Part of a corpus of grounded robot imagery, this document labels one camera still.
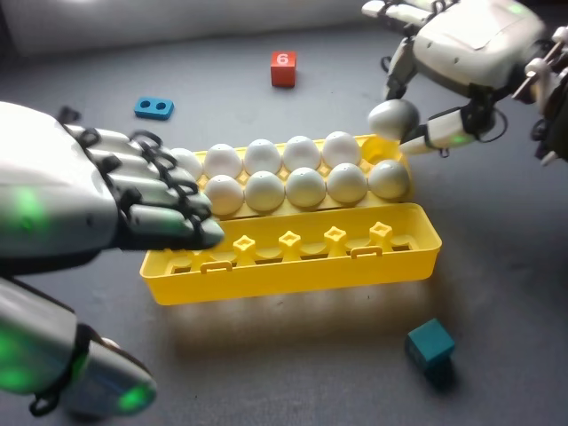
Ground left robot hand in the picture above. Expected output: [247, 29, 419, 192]
[0, 101, 225, 419]

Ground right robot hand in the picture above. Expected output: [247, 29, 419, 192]
[361, 0, 550, 157]

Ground white toy egg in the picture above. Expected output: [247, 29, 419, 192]
[367, 99, 421, 144]
[285, 167, 327, 209]
[204, 174, 246, 217]
[321, 130, 362, 167]
[243, 138, 282, 174]
[244, 170, 286, 212]
[327, 162, 369, 205]
[282, 135, 322, 171]
[170, 147, 205, 179]
[367, 159, 411, 200]
[203, 143, 245, 178]

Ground yellow plastic egg carton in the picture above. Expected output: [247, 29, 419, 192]
[139, 132, 444, 307]

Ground blue block with two holes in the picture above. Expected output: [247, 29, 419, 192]
[133, 97, 176, 122]

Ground red block with six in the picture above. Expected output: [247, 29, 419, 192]
[270, 51, 298, 88]

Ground grey table cloth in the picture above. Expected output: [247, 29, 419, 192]
[0, 21, 568, 426]

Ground teal cube block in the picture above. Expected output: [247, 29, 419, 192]
[404, 317, 456, 376]

